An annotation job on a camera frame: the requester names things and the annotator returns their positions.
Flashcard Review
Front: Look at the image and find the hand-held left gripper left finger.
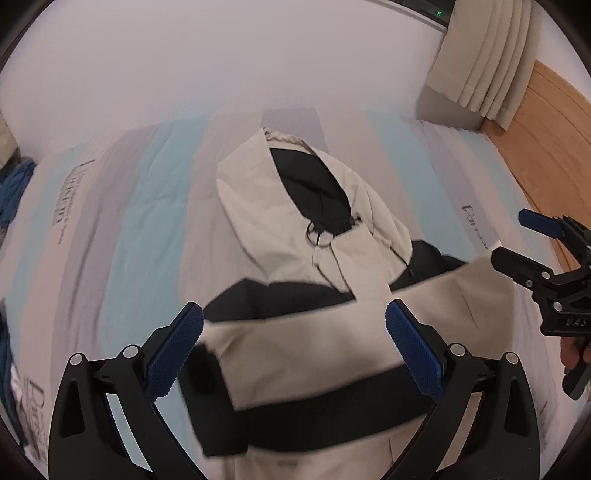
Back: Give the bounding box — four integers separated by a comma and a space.
47, 301, 206, 480

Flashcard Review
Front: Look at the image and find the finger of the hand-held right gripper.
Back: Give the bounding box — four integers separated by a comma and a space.
489, 247, 554, 291
518, 209, 591, 274

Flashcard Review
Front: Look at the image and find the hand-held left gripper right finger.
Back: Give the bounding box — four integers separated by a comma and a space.
384, 299, 543, 480

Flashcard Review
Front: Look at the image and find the beige and black jacket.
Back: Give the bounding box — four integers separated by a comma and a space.
178, 127, 525, 480

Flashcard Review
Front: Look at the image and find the person's right hand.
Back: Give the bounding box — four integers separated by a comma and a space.
560, 338, 584, 371

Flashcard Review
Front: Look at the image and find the striped pastel bedsheet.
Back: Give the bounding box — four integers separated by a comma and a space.
0, 108, 583, 480

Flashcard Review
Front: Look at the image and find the beige curtain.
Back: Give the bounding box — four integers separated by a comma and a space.
427, 0, 539, 131

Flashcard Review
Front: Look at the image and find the blue cloth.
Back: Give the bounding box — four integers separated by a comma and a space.
0, 158, 38, 232

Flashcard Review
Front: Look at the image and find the black device with green light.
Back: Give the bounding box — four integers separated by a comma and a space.
401, 0, 457, 25

